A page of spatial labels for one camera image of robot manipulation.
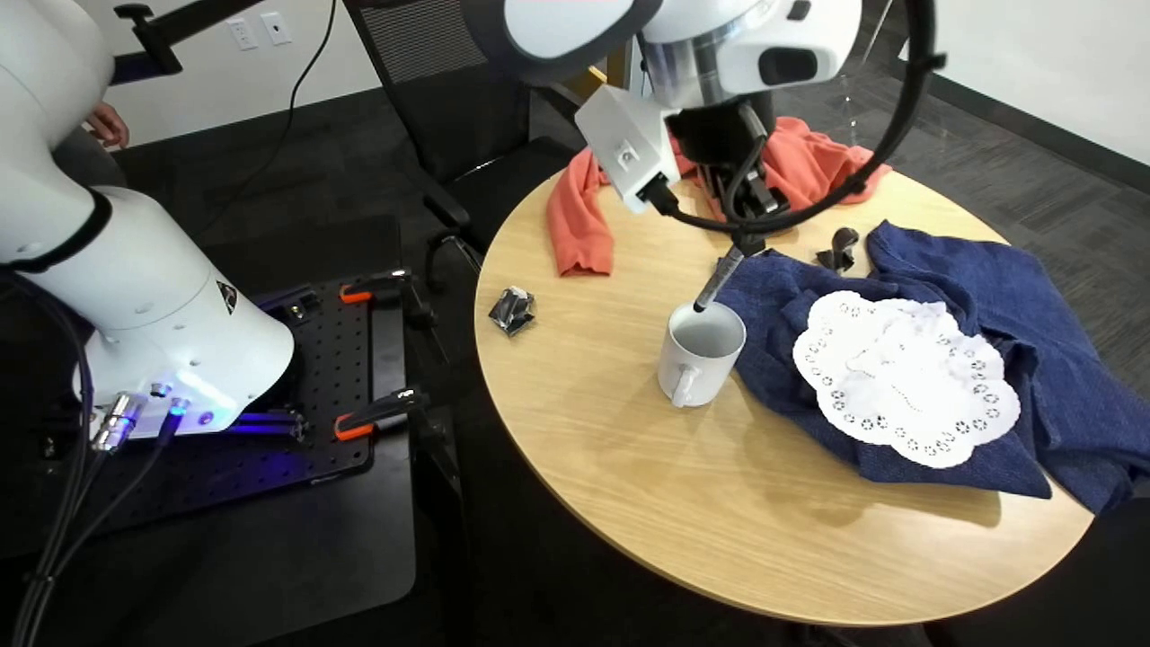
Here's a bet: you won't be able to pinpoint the orange black clamp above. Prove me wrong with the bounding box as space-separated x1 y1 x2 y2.
339 271 411 306
331 387 423 442

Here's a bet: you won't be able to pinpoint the round wooden table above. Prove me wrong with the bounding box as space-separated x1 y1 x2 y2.
473 195 1091 629

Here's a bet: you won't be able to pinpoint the black office chair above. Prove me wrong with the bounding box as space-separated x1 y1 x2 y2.
350 0 574 245

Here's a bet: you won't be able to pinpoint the small black binder clip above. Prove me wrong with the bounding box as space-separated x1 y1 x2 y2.
816 228 858 274

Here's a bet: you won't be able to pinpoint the orange black clamp right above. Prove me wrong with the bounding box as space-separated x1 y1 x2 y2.
339 271 411 306

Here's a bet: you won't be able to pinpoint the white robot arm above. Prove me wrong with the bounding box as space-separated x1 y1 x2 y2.
460 0 864 213

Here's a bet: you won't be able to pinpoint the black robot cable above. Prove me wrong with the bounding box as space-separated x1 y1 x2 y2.
652 0 949 237

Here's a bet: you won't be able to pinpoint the white ceramic mug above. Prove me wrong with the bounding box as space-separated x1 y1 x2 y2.
658 303 749 409

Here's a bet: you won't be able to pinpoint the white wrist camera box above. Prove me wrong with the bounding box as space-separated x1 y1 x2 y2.
574 88 678 213

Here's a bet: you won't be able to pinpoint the black perforated mounting board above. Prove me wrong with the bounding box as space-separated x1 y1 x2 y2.
255 283 411 488

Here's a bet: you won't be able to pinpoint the orange red sweater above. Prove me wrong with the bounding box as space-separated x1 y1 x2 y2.
547 110 894 280

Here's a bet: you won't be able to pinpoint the navy blue cloth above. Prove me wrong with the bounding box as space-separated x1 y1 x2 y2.
719 222 1150 513

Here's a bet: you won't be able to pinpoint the orange black clamp left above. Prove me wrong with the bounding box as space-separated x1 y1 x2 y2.
331 387 423 442

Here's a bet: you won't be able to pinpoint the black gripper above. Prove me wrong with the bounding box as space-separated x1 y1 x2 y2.
677 102 780 259

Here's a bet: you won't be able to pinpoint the white paper doily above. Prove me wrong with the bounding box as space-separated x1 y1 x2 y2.
791 291 1022 470

